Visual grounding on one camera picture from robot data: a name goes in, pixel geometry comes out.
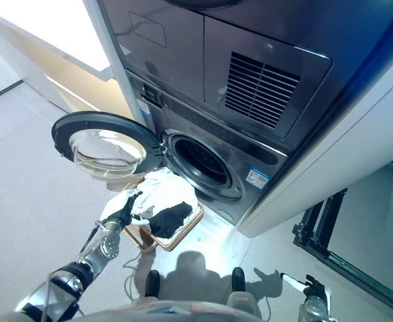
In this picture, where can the silver robot torso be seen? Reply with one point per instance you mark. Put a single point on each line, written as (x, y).
(149, 314)

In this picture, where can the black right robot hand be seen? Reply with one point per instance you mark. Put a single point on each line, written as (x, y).
(315, 288)

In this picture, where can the black garment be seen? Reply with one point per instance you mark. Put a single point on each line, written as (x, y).
(169, 219)

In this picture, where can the white clothes pile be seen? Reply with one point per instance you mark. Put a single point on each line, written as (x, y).
(163, 191)

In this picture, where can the white background cabinet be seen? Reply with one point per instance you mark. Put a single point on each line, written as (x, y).
(32, 50)

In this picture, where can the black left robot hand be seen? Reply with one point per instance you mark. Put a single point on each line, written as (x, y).
(126, 213)

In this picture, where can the grey front-load washing machine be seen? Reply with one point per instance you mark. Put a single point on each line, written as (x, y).
(250, 161)

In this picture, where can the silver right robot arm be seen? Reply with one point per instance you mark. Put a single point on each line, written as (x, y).
(314, 310)

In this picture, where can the round glass washer door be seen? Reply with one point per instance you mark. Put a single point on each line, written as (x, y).
(62, 131)

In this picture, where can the brown wicker laundry basket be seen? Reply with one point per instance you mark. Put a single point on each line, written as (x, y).
(169, 247)

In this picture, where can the silver right robot leg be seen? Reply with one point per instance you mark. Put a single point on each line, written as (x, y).
(239, 280)

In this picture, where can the small blue washer sticker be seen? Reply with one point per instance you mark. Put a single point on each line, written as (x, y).
(144, 110)

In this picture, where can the blue energy label sticker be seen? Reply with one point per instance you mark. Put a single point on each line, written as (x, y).
(257, 177)

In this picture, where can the black metal door track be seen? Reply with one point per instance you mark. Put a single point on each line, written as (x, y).
(317, 249)

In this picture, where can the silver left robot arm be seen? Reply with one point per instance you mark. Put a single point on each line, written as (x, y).
(105, 246)

